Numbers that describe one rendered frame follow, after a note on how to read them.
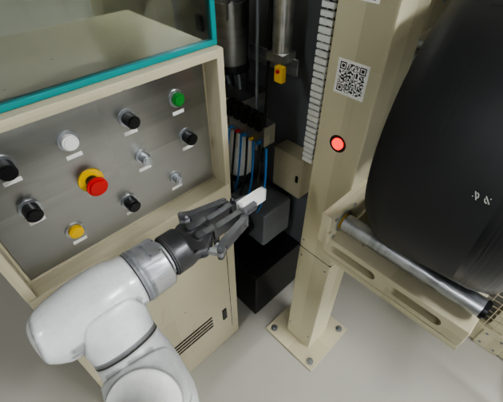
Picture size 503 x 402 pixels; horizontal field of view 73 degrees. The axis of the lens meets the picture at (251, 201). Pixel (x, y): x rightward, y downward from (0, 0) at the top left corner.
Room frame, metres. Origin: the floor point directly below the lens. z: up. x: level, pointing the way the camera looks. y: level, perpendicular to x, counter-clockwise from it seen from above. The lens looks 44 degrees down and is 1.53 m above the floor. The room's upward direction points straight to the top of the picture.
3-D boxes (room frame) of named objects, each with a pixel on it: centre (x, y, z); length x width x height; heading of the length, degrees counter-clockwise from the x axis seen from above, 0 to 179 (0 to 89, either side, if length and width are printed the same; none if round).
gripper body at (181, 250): (0.38, 0.11, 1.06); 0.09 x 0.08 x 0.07; 134
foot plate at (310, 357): (0.74, -0.25, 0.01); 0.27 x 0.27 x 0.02; 44
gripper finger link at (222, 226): (0.42, 0.06, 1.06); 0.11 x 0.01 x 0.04; 132
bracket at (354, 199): (0.69, -0.32, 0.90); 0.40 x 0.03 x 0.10; 134
